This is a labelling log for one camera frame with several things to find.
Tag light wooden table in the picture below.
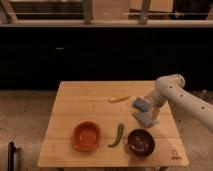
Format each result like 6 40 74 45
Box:
38 81 189 168

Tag tan wooden gripper fingers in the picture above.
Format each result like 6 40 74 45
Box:
152 108 160 119

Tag black post at floor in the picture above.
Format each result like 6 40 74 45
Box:
7 142 16 171

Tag red orange bowl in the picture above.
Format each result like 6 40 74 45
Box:
71 121 101 152

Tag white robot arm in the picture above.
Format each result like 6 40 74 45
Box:
145 74 213 133

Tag dark brown bowl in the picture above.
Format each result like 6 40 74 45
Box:
127 129 155 156

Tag wooden shelf rail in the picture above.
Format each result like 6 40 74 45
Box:
0 0 213 28

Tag light blue towel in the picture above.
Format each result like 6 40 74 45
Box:
133 112 159 128

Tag green chili pepper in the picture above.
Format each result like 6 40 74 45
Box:
108 123 125 148

